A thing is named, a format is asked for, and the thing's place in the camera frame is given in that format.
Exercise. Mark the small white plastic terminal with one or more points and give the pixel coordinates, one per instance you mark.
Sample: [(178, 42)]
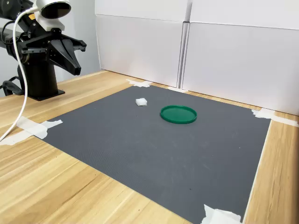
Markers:
[(141, 102)]

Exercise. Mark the round green lid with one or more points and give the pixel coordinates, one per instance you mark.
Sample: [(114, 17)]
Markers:
[(178, 114)]

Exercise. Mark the white masking tape patch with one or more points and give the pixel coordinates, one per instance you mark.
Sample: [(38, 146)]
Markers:
[(219, 217), (140, 83), (264, 114), (177, 89), (35, 129)]

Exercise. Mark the dark grey mat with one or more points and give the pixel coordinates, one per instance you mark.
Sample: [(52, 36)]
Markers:
[(140, 151)]

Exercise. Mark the white camera box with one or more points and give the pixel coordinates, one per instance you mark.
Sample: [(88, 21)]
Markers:
[(47, 23)]

